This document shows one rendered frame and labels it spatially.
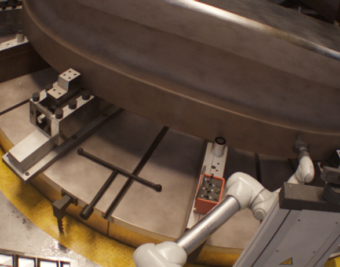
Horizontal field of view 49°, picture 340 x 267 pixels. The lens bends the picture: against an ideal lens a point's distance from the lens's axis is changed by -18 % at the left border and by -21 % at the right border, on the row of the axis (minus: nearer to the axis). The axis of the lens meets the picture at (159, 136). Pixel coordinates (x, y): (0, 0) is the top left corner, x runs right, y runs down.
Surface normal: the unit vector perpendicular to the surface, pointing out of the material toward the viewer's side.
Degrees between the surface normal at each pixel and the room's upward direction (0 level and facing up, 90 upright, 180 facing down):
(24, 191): 0
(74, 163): 0
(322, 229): 90
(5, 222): 0
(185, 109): 90
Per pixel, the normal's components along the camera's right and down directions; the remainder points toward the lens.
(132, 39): -0.48, 0.52
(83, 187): 0.16, -0.74
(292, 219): -0.11, 0.65
